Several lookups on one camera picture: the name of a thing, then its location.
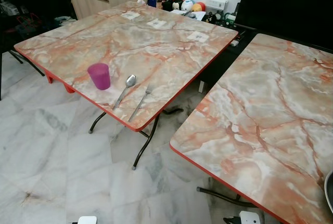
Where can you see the small white paper card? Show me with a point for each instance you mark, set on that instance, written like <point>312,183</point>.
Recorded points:
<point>156,23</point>
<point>130,15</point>
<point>198,36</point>

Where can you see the orange ball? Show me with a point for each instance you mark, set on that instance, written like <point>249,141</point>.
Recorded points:
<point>197,8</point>

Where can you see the black cluttered shelf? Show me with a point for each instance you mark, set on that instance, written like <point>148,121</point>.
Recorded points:
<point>31,15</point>

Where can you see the round steel plate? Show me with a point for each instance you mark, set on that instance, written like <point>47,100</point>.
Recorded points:
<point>330,193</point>

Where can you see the white socket box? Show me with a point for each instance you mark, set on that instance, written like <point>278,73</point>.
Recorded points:
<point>216,3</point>

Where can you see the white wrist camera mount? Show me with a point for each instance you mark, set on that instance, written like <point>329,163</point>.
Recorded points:
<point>87,220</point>
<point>251,218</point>

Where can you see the silver metal spoon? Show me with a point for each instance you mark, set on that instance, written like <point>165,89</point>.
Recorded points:
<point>130,81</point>

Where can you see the tall black cabinet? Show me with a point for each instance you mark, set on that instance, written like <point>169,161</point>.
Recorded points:
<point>286,5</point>

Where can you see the silver metal fork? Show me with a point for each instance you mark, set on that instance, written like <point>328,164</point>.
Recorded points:
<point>140,102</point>

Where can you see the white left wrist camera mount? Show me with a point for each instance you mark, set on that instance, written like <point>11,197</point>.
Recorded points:
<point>87,220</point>

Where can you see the black round toy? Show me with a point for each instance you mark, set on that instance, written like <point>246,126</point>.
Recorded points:
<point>169,2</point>

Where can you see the white blue round toy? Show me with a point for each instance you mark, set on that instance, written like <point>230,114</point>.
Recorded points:
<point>187,5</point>

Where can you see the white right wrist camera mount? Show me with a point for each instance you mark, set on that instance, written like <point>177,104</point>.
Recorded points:
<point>251,218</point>

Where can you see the purple plastic cup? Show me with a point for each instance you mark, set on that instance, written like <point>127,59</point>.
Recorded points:
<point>99,76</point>

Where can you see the marble-pattern folding table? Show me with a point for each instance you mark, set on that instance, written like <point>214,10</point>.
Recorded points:
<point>156,57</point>
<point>265,130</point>

